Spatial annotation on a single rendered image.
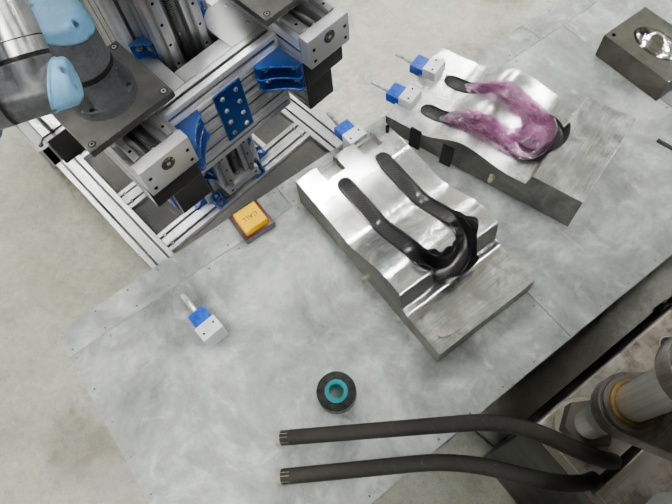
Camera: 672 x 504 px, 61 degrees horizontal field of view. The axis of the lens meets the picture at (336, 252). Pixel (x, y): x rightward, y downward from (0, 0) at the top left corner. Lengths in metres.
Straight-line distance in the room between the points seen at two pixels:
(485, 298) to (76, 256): 1.73
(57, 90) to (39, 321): 1.58
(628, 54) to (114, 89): 1.21
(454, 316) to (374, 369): 0.20
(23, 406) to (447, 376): 1.62
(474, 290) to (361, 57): 1.72
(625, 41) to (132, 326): 1.37
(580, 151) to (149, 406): 1.08
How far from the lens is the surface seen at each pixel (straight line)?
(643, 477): 1.31
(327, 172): 1.36
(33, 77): 0.99
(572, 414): 1.24
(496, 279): 1.25
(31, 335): 2.46
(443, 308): 1.21
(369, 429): 1.13
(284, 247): 1.34
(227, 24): 1.59
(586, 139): 1.41
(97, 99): 1.33
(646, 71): 1.66
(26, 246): 2.64
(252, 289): 1.32
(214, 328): 1.25
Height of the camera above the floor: 2.00
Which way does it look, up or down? 65 degrees down
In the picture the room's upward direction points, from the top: 10 degrees counter-clockwise
